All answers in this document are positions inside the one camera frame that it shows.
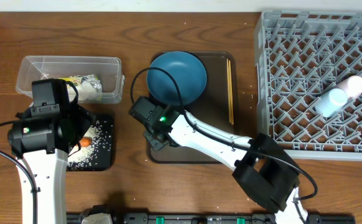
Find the orange carrot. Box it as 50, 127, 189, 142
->
77, 137, 92, 147

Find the white tissue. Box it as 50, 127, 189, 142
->
76, 82, 101, 102

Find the green snack wrapper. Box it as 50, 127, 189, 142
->
62, 74, 103, 103

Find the white rice pile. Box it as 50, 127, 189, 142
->
66, 124, 113, 171

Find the dark blue bowl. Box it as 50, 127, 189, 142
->
146, 51, 207, 106

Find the light blue cup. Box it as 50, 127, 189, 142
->
315, 88, 348, 118

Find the pink cup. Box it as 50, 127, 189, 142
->
336, 75, 362, 100

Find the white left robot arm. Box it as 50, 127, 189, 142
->
7, 105, 96, 223

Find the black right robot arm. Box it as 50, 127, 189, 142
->
130, 103, 309, 223

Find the black waste tray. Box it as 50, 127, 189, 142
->
65, 113, 115, 172

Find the grey dishwasher rack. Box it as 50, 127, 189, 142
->
254, 10, 362, 161

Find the clear plastic bin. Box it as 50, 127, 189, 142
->
16, 55, 124, 104

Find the brown serving tray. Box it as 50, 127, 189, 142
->
146, 51, 241, 164

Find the wooden chopstick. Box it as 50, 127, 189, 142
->
229, 60, 234, 125
226, 59, 233, 124

